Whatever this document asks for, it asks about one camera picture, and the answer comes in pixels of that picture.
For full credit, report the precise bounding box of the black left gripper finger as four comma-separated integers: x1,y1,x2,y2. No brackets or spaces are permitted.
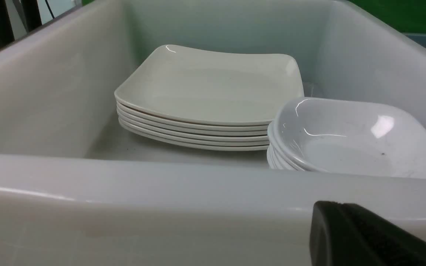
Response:
309,201,426,266

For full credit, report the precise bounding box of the stack of white bowls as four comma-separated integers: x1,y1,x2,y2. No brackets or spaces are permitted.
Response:
267,97,426,180

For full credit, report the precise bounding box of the stack of white square plates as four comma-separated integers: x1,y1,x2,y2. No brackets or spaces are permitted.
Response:
114,44,304,151

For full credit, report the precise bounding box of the large white plastic bin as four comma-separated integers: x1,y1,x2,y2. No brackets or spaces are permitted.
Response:
0,0,426,266

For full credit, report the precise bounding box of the green backdrop cloth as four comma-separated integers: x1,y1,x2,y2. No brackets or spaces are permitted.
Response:
351,0,426,34

